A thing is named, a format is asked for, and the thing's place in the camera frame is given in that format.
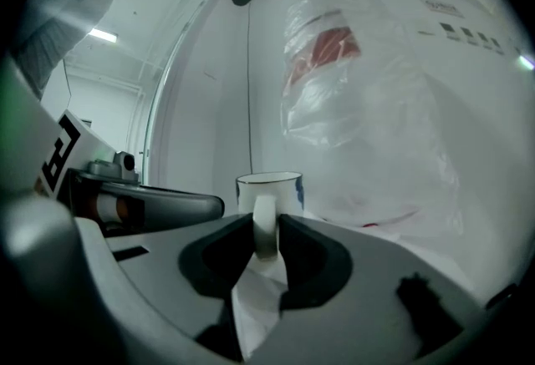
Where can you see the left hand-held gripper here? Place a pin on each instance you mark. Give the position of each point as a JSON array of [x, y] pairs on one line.
[[50, 138]]

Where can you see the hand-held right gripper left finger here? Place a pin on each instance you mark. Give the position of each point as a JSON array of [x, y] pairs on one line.
[[167, 271]]

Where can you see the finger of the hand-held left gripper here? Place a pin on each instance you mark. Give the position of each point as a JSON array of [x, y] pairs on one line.
[[184, 204]]

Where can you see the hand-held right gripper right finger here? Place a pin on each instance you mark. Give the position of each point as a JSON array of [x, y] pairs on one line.
[[359, 292]]

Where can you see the white mug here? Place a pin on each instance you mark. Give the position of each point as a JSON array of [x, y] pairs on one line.
[[267, 188]]

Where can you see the white water dispenser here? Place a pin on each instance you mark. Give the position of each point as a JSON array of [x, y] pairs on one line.
[[259, 313]]

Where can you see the ceiling light panel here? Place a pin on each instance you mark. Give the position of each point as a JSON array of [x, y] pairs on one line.
[[103, 35]]

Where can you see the person's grey shirt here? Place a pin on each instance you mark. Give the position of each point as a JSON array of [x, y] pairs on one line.
[[62, 21]]

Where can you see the clear plastic bag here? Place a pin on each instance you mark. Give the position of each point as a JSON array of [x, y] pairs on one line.
[[355, 104]]

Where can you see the grey gripper-mounted camera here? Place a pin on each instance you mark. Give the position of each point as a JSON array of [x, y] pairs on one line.
[[117, 167]]

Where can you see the dark wall switch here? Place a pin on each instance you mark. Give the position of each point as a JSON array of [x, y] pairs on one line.
[[467, 34], [483, 39], [497, 45], [447, 30]]

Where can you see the wall label sticker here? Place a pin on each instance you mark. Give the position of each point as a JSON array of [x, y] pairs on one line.
[[442, 7]]

